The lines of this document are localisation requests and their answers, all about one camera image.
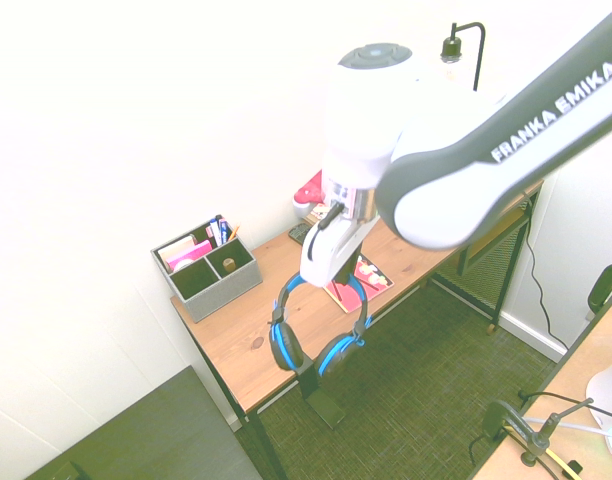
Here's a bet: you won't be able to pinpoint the pink notepad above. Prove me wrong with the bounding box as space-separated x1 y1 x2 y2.
165 239 214 274

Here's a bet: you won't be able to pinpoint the black calculator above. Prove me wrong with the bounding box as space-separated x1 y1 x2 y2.
287 222 313 247

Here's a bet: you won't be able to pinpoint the grey fabric desk organizer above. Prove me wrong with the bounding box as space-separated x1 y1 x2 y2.
150 223 264 323

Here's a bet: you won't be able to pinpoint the pink book with stickers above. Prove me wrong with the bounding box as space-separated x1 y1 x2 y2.
323 252 395 315

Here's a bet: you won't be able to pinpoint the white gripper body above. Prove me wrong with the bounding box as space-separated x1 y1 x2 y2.
299 213 383 288

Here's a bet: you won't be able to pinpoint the black desk lamp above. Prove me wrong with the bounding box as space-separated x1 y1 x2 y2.
439 21 488 92

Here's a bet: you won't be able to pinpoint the blue and black headphones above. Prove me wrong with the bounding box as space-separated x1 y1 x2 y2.
267 272 373 378

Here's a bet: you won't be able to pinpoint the beige notepad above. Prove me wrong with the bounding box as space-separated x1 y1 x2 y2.
157 234 197 267

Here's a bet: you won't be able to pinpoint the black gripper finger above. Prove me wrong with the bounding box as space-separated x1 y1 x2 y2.
334 251 361 285

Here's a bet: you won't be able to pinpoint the wooden desk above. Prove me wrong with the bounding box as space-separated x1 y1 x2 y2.
169 179 546 480

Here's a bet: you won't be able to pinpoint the white round base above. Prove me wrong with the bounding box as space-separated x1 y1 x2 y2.
585 339 612 447

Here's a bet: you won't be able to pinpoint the yellow strip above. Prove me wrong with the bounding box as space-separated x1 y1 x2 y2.
504 424 583 480

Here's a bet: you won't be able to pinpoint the dark grey cabinet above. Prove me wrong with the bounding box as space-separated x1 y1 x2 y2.
23 364 265 480

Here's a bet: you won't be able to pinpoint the black metal headphone hanger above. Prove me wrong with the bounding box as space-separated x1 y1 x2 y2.
289 355 347 431

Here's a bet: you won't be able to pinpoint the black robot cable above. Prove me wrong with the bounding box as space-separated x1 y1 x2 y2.
307 201 345 262

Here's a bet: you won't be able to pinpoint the black table clamp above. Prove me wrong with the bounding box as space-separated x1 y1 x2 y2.
467 398 530 467
586 263 612 322

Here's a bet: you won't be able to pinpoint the black lamp cable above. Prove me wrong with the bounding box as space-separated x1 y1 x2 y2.
523 195 570 352

